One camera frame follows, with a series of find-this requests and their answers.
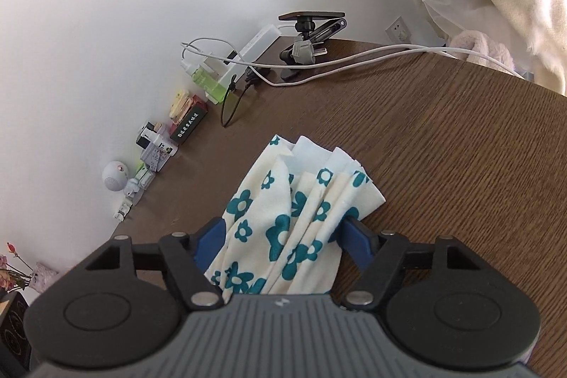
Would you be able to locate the white plastic bag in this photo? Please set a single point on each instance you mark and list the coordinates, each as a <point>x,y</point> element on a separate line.
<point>456,6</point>

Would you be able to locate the lilac wrapped vase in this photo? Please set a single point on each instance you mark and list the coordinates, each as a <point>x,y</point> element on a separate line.
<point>44,276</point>

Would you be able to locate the pink fluffy cloth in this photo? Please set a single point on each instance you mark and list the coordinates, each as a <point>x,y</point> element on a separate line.
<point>483,46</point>

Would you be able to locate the dried rose bouquet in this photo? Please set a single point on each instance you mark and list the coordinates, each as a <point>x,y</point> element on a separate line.
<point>6,276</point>

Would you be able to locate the white power strip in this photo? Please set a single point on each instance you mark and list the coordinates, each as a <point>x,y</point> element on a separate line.
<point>257,43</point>

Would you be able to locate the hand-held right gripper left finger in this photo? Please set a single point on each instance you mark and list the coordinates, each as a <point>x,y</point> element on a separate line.
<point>210,240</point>

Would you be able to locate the black phone holder clamp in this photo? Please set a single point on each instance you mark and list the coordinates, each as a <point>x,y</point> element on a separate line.
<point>328,28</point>

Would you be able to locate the yellow tissue packet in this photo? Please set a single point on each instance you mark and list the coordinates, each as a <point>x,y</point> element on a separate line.
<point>177,103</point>

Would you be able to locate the small black box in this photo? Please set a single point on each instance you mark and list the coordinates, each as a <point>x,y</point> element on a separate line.
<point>142,139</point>

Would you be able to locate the black phone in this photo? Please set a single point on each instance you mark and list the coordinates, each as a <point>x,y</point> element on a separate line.
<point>310,15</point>

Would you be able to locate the white charger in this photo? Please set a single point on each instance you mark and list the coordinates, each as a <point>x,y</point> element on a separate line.
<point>215,66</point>

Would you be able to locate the white spray bottle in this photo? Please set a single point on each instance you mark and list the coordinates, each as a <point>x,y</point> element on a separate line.
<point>166,145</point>

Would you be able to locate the black patterned box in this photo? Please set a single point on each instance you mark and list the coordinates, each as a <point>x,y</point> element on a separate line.
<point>13,325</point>

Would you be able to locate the white round robot speaker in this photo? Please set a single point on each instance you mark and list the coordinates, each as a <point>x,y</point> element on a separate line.
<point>116,176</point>

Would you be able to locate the cream garment with teal flowers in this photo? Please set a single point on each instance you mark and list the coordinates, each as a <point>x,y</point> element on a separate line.
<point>283,227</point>

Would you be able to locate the green spray bottle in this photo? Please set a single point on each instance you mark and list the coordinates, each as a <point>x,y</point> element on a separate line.
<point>208,85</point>

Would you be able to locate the grey floral tin box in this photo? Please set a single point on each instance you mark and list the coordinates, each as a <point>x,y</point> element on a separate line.
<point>155,156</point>

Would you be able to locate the white plastic clip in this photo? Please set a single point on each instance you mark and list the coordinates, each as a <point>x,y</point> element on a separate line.
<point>123,212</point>

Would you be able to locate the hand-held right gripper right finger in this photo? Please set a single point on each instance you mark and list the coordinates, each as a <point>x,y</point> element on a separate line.
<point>354,236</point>

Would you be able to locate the white wall socket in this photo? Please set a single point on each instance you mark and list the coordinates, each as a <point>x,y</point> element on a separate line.
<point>398,28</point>

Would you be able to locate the red and black box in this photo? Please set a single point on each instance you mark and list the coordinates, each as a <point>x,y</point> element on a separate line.
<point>188,123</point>

